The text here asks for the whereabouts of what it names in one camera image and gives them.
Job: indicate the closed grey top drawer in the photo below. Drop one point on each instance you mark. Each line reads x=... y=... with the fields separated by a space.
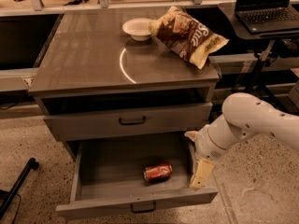
x=124 y=122

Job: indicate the black laptop stand table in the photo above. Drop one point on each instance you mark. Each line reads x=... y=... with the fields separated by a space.
x=256 y=87

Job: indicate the black stand leg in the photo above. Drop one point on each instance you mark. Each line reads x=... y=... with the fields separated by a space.
x=7 y=197

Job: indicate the grey drawer cabinet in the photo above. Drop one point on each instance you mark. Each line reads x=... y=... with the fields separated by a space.
x=93 y=65

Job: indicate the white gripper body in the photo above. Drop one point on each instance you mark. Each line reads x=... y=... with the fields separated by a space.
x=206 y=144

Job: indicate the white bowl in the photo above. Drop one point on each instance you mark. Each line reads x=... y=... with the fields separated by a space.
x=138 y=29

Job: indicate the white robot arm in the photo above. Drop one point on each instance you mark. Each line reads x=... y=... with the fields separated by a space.
x=243 y=116

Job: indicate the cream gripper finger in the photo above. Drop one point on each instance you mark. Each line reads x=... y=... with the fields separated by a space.
x=192 y=135
x=200 y=173

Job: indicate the brown chip bag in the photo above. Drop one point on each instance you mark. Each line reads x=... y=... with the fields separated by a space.
x=190 y=39

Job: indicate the open grey middle drawer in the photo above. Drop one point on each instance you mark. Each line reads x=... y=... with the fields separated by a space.
x=108 y=178

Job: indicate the black laptop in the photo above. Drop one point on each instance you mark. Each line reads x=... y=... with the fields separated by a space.
x=263 y=16

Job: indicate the red coke can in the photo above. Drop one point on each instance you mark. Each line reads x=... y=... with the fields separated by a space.
x=157 y=172

